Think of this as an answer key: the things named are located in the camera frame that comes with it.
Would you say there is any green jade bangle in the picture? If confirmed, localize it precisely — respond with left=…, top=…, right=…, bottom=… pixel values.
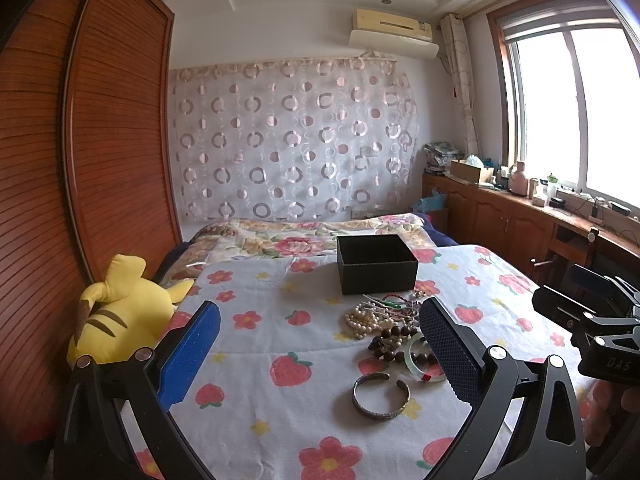
left=404, top=333, right=446, bottom=382

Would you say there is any silver cuff bracelet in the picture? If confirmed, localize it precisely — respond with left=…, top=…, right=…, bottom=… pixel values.
left=350, top=372, right=412, bottom=421

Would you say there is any brown wooden bead bracelet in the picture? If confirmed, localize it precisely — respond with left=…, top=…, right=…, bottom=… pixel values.
left=368, top=324, right=440, bottom=366

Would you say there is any white pearl necklace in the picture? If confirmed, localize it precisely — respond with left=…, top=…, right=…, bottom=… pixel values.
left=342, top=300, right=402, bottom=340

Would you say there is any black jewelry box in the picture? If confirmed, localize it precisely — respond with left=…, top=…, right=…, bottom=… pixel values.
left=336, top=234, right=419, bottom=296

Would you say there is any person's right hand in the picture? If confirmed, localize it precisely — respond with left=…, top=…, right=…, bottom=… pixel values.
left=584, top=380, right=640, bottom=448

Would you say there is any wooden sideboard cabinet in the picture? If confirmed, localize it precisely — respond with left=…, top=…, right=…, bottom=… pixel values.
left=422, top=172, right=639, bottom=285

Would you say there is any yellow pikachu plush toy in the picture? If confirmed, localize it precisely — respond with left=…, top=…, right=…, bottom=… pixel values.
left=66, top=255, right=194, bottom=366

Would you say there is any strawberry flower print quilt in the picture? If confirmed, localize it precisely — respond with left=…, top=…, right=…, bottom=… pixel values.
left=170, top=245, right=593, bottom=479

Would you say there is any pink bottle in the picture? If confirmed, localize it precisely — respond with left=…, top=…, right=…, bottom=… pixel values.
left=509, top=160, right=528, bottom=197

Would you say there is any dark blue blanket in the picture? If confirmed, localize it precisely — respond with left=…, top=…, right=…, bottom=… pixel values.
left=416, top=209, right=458, bottom=247

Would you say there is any floral rose bedspread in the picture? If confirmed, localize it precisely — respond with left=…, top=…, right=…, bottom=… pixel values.
left=155, top=214, right=436, bottom=288

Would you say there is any blue plastic bag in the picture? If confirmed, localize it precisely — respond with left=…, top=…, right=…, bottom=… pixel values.
left=411, top=188, right=448, bottom=214

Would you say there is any stack of magazines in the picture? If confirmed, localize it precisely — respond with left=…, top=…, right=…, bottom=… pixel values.
left=422, top=141, right=464, bottom=174

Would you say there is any wooden louvered wardrobe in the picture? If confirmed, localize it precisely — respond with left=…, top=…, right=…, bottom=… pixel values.
left=1, top=0, right=180, bottom=444

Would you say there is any circle pattern sheer curtain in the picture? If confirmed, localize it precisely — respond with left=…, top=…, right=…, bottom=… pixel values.
left=169, top=56, right=419, bottom=222

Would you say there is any beige window drape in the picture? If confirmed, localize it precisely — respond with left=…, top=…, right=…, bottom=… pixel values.
left=439, top=13, right=480, bottom=155

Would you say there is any window with white frame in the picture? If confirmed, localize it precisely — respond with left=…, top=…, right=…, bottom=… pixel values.
left=487, top=0, right=639, bottom=210

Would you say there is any wall air conditioner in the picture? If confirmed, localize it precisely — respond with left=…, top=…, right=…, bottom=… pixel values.
left=348, top=9, right=439, bottom=60

